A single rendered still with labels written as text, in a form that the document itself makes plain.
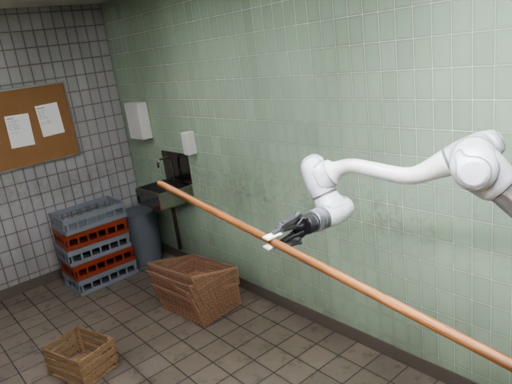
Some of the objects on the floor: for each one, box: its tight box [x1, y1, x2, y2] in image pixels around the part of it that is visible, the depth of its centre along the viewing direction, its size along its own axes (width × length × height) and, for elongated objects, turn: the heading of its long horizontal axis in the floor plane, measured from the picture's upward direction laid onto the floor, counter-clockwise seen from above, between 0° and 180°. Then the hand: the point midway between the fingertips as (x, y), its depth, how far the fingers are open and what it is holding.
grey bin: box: [126, 205, 163, 267], centre depth 508 cm, size 38×38×55 cm
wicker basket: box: [150, 282, 241, 328], centre depth 401 cm, size 49×56×28 cm
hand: (272, 240), depth 174 cm, fingers closed on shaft, 3 cm apart
